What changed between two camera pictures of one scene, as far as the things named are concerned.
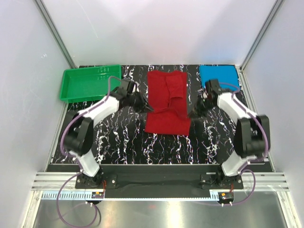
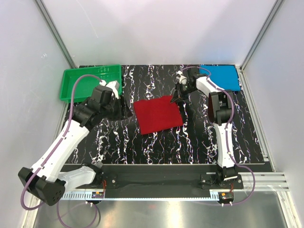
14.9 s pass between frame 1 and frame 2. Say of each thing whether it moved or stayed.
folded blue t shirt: stayed
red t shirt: moved
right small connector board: stayed
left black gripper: moved
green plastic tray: stayed
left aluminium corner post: stayed
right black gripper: moved
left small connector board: stayed
